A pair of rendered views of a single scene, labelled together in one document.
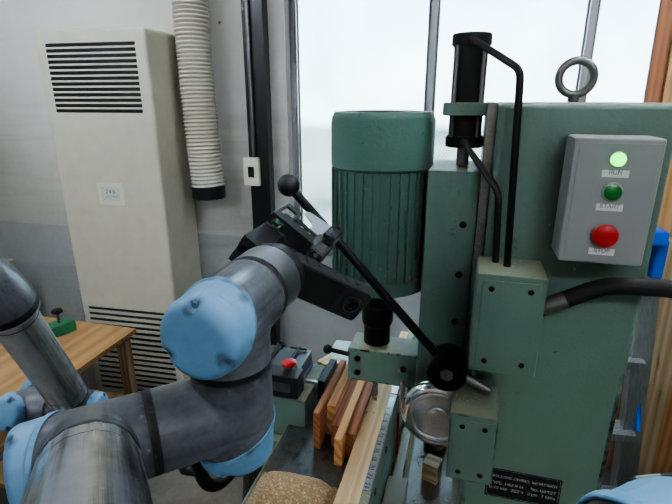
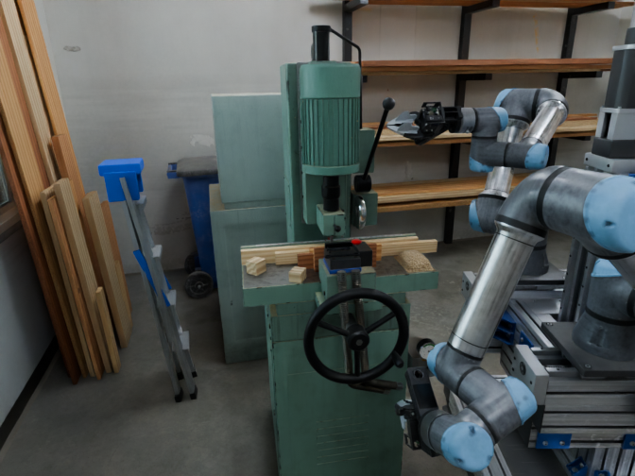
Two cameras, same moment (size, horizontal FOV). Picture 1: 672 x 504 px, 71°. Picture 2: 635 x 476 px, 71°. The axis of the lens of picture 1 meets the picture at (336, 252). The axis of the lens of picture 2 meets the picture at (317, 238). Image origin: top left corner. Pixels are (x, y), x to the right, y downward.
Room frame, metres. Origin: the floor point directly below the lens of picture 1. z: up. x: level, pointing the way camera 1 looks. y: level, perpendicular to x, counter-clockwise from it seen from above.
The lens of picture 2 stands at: (1.45, 1.14, 1.46)
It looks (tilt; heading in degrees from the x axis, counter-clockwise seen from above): 19 degrees down; 245
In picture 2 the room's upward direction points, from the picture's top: 1 degrees counter-clockwise
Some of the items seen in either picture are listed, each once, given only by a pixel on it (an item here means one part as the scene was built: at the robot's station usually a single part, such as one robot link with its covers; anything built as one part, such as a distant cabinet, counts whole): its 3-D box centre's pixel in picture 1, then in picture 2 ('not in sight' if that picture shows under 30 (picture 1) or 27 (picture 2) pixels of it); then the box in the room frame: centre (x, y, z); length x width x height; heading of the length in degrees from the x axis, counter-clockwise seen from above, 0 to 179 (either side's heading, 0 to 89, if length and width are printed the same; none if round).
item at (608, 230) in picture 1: (605, 235); not in sight; (0.58, -0.34, 1.36); 0.03 x 0.01 x 0.03; 74
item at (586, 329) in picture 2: not in sight; (609, 326); (0.39, 0.57, 0.87); 0.15 x 0.15 x 0.10
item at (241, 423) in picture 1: (217, 413); (488, 153); (0.39, 0.11, 1.24); 0.11 x 0.08 x 0.11; 118
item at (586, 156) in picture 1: (603, 199); not in sight; (0.61, -0.35, 1.40); 0.10 x 0.06 x 0.16; 74
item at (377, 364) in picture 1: (385, 363); (331, 221); (0.83, -0.10, 1.03); 0.14 x 0.07 x 0.09; 74
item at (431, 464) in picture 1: (432, 469); not in sight; (0.77, -0.19, 0.82); 0.03 x 0.03 x 0.04; 58
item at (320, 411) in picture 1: (331, 400); (345, 257); (0.83, 0.01, 0.94); 0.20 x 0.01 x 0.08; 164
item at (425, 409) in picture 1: (437, 413); (358, 212); (0.68, -0.17, 1.02); 0.12 x 0.03 x 0.12; 74
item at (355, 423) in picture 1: (362, 411); not in sight; (0.81, -0.05, 0.93); 0.21 x 0.02 x 0.05; 164
